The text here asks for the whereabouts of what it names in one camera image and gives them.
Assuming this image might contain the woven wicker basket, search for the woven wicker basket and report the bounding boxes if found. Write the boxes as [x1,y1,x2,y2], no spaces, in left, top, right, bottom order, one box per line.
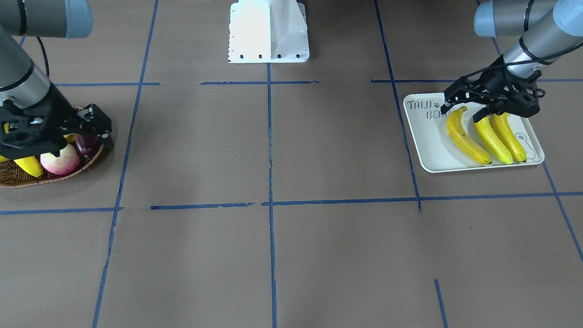
[0,106,112,189]

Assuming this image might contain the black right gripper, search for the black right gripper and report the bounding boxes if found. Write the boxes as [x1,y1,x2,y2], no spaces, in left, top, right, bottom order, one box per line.
[0,84,113,160]

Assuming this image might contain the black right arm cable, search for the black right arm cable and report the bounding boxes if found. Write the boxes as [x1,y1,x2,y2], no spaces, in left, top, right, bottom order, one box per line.
[36,36,50,78]

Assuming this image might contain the white bear tray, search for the white bear tray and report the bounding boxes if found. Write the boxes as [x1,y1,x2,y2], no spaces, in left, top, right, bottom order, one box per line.
[403,93,545,174]

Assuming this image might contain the dark purple plum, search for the dark purple plum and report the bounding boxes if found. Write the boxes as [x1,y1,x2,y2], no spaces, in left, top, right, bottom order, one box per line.
[74,133,101,158]

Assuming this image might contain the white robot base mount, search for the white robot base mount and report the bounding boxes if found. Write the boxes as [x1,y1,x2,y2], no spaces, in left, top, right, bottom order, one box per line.
[227,0,310,64]

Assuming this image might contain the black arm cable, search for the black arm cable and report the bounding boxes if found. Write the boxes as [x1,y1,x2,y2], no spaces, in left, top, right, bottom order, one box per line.
[36,36,50,78]
[460,41,583,98]

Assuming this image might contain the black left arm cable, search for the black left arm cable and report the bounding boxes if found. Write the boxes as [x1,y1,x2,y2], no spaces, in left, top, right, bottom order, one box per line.
[460,41,583,98]

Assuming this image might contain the yellow starfruit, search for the yellow starfruit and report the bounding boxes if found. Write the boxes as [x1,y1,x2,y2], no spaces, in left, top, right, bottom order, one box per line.
[64,133,77,144]

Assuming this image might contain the yellow banana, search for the yellow banana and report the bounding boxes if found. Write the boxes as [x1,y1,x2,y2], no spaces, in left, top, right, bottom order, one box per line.
[445,106,493,165]
[473,118,514,164]
[12,156,44,177]
[490,113,527,163]

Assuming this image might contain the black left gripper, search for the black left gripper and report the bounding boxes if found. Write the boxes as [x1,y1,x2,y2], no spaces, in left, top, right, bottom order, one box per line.
[440,56,545,123]

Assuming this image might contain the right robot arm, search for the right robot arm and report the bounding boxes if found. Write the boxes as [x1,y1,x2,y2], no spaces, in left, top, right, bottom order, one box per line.
[0,0,113,160]

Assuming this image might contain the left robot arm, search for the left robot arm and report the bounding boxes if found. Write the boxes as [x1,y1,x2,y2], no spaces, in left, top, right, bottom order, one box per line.
[440,0,583,122]

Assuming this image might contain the red and yellow apple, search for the red and yellow apple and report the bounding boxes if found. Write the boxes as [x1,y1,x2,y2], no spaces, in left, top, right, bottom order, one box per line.
[40,144,81,176]

